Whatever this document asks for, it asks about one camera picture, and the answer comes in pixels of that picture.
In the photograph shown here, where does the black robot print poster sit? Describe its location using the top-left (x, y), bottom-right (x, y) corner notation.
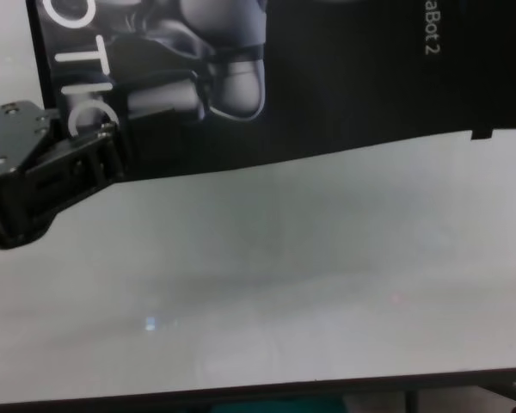
top-left (36, 0), bottom-right (516, 184)

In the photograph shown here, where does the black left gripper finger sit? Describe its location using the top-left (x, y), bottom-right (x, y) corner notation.
top-left (25, 122), bottom-right (128, 216)
top-left (51, 109), bottom-right (72, 145)

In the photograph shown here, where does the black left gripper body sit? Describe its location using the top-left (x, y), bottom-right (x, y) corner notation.
top-left (0, 101), bottom-right (55, 250)

